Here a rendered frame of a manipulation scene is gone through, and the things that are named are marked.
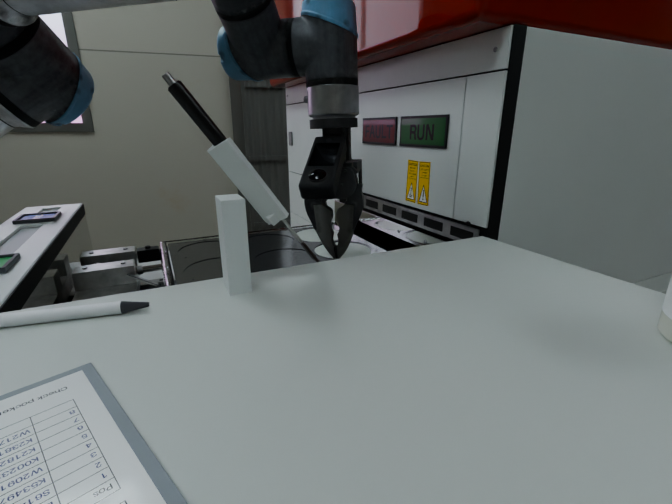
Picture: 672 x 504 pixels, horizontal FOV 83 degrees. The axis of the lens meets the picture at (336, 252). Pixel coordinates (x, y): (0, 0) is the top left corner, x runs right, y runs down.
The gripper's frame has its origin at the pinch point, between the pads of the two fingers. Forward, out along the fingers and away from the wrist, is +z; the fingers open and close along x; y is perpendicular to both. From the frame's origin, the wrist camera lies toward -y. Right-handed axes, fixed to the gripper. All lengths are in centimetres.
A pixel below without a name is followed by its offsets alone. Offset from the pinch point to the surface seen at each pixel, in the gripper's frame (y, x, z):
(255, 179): -26.7, 1.2, -14.6
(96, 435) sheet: -44.2, 3.0, -4.8
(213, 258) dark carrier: -1.3, 20.5, 1.1
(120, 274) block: -10.1, 31.0, 1.0
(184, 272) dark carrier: -8.1, 21.7, 1.1
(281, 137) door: 196, 73, -17
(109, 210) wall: 150, 175, 23
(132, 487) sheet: -46.3, -0.5, -4.7
